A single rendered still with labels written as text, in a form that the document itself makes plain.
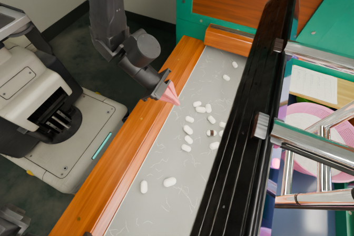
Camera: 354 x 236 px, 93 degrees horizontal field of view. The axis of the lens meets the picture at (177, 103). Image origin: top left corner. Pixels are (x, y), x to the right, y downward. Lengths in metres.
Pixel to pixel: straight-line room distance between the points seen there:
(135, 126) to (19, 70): 0.42
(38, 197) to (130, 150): 1.10
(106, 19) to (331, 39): 0.73
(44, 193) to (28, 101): 0.91
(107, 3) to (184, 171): 0.47
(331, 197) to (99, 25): 0.51
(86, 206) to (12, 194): 1.16
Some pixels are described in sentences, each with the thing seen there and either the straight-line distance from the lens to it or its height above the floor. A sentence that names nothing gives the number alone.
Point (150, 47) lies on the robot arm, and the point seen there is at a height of 1.04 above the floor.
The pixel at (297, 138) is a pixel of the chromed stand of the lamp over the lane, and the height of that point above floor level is 1.12.
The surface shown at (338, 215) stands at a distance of 0.77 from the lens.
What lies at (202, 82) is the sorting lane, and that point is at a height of 0.74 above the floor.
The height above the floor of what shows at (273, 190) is 1.08.
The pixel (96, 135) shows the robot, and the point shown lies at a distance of 1.19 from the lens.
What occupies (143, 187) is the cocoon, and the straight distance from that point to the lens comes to 0.54.
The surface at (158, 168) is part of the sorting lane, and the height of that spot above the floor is 0.74.
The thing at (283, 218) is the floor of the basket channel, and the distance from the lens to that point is 0.69.
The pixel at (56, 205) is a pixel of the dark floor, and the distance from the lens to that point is 1.51.
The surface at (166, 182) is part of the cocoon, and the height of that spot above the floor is 0.76.
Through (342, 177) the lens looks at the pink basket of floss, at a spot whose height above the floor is 0.74.
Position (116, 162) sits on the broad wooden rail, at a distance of 0.56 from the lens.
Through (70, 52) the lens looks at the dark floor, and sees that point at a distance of 2.26.
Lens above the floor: 1.29
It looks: 59 degrees down
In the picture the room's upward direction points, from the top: straight up
